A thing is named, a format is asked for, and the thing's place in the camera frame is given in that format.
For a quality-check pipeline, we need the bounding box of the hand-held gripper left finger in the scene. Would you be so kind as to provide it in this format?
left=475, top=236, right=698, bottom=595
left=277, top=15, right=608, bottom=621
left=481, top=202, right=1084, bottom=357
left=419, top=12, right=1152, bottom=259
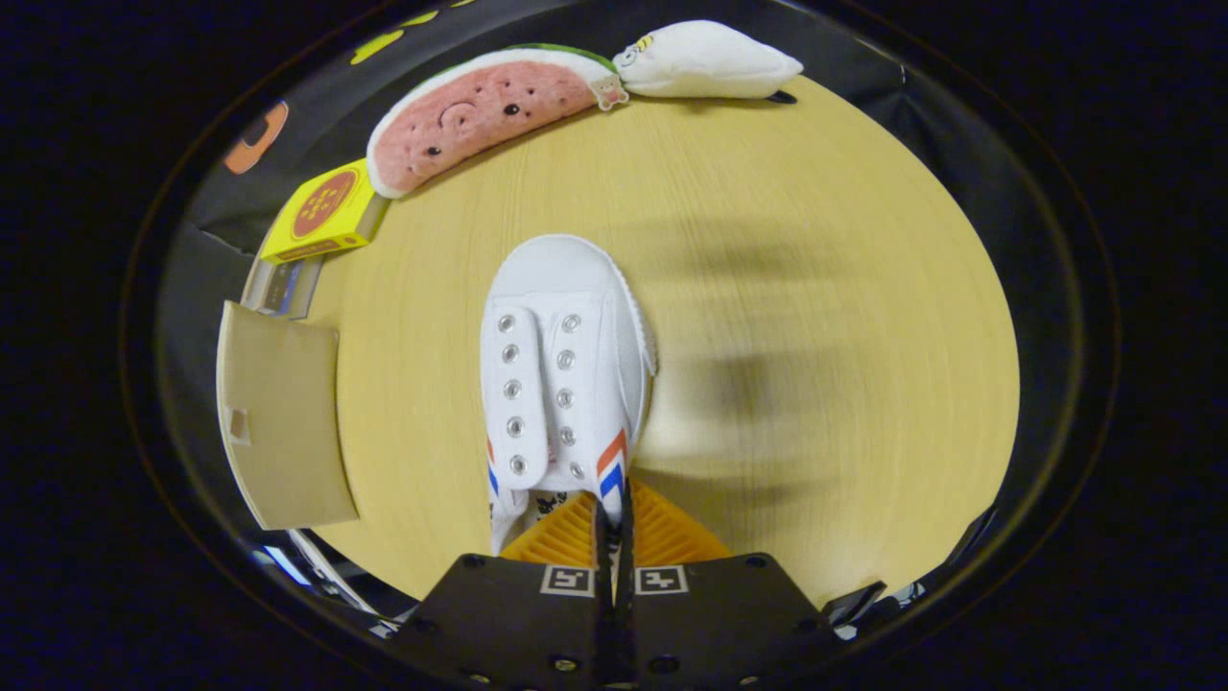
left=393, top=489, right=617, bottom=691

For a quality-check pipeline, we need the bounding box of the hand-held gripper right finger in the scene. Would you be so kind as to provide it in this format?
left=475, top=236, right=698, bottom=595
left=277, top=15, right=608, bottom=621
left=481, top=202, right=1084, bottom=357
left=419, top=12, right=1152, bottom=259
left=616, top=480, right=847, bottom=691

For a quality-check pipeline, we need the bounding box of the white shoe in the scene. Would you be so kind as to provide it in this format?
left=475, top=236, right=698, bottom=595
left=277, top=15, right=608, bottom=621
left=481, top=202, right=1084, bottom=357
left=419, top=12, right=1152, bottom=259
left=480, top=235, right=658, bottom=558

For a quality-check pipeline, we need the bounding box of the cream fabric storage box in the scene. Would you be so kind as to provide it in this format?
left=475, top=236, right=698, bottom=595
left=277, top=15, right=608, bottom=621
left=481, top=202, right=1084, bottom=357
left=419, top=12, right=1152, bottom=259
left=216, top=300, right=361, bottom=531

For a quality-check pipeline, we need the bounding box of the blue book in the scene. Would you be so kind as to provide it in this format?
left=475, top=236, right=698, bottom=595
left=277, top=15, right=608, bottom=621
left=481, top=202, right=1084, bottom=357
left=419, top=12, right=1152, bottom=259
left=264, top=259, right=322, bottom=320

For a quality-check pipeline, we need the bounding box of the yellow book red circle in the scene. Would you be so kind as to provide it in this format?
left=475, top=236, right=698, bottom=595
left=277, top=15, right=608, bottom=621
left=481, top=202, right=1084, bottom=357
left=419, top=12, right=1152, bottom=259
left=259, top=158, right=390, bottom=265

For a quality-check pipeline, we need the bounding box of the watermelon slice plush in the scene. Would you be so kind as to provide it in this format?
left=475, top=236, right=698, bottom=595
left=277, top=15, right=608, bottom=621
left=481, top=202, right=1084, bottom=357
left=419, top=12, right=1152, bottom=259
left=366, top=43, right=629, bottom=200

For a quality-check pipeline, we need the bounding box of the white plush toy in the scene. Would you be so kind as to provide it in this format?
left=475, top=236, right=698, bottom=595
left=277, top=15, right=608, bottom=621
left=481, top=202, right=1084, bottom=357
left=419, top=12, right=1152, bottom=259
left=614, top=19, right=805, bottom=101

